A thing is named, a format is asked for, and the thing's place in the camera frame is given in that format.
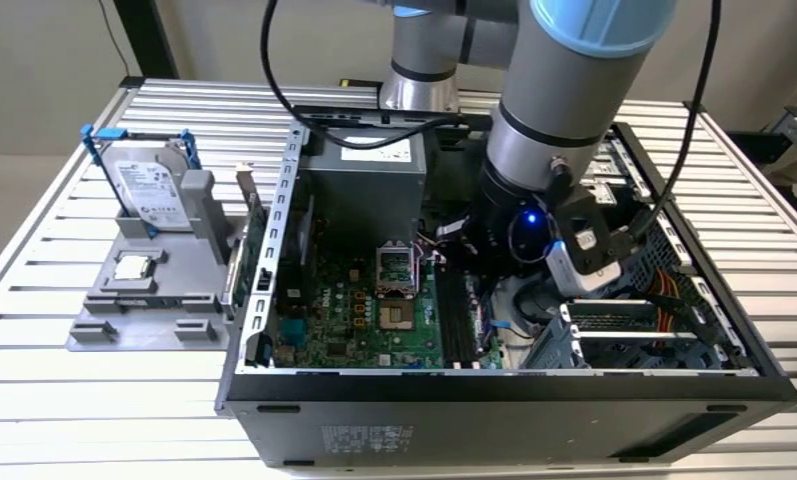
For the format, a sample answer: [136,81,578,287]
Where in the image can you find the black RAM slot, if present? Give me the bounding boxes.
[436,269,457,370]
[444,272,466,370]
[452,273,474,370]

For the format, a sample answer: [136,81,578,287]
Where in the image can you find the CPU socket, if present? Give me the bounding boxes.
[376,298,419,332]

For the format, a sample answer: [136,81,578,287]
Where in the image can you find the grey power supply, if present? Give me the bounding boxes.
[300,127,429,251]

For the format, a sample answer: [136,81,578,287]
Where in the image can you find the red yellow wire bundle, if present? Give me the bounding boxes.
[642,271,683,337]

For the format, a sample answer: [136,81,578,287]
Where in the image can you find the metal socket cover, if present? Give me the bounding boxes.
[373,241,419,297]

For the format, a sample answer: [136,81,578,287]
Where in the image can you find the hard disk in blue carrier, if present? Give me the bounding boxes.
[80,123,203,236]

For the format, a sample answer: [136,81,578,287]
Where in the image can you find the green graphics card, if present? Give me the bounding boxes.
[221,158,271,321]

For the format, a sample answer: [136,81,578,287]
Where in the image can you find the wire locking lever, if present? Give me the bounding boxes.
[409,238,433,299]

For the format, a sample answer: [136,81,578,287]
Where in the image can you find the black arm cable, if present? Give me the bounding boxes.
[607,0,723,239]
[257,0,470,149]

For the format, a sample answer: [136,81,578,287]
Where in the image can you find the black PC case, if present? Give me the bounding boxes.
[213,103,797,469]

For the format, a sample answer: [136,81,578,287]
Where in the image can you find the black data cable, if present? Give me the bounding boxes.
[511,287,572,327]

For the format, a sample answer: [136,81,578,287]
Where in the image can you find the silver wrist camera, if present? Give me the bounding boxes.
[543,238,624,294]

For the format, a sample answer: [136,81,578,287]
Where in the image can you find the grey parts rack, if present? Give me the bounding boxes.
[65,167,252,354]

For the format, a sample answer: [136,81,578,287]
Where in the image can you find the grey metal drive cage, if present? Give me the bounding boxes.
[556,124,647,211]

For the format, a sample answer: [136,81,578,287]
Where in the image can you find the metal disk bay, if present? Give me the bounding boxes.
[523,297,730,372]

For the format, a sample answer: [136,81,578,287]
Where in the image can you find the green motherboard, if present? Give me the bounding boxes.
[269,244,506,372]

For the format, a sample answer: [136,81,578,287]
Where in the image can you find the black upright post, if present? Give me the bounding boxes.
[112,0,180,81]

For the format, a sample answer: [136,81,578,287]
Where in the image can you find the silver CPU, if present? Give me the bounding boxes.
[113,253,153,279]

